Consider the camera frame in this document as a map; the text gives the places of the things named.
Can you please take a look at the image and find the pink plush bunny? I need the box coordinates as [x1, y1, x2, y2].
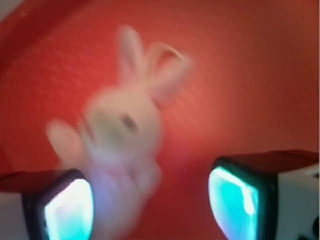
[45, 25, 193, 240]

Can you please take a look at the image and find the red plastic tray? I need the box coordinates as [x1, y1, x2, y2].
[0, 0, 320, 240]

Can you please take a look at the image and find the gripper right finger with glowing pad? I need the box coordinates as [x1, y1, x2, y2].
[208, 149, 320, 240]

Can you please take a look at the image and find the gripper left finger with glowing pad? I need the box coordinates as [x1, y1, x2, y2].
[0, 169, 94, 240]

